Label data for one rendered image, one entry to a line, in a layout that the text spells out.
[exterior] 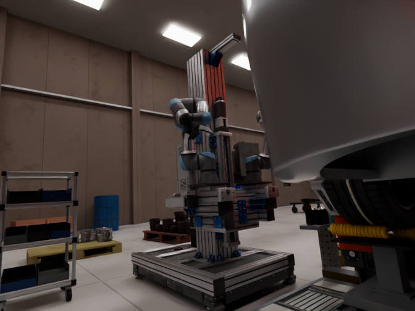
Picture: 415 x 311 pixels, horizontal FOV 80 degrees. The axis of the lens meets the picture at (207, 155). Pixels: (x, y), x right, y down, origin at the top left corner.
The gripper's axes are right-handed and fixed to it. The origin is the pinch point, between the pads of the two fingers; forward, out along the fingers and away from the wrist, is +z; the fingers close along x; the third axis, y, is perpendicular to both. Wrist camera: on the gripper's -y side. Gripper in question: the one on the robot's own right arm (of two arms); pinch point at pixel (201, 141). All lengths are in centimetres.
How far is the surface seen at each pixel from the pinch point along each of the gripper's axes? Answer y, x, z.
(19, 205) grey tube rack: 44, 132, -64
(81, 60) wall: 362, 134, -809
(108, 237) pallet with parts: 263, 174, -120
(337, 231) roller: 38, -36, 64
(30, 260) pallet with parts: 179, 237, -104
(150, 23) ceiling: 334, -125, -759
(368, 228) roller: 29, -45, 70
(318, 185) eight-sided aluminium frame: 21, -38, 44
